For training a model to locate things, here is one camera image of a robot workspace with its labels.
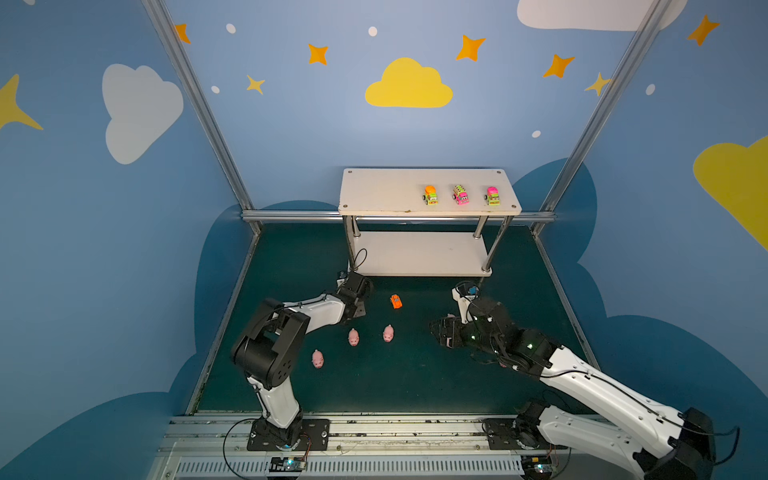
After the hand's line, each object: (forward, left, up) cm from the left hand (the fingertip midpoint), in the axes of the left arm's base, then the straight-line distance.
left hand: (356, 306), depth 97 cm
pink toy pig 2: (-10, -11, +1) cm, 15 cm away
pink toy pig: (-11, 0, +1) cm, 11 cm away
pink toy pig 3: (-18, +10, +1) cm, 21 cm away
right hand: (-13, -25, +16) cm, 33 cm away
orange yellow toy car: (+2, -13, 0) cm, 14 cm away
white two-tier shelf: (+20, -24, +4) cm, 32 cm away
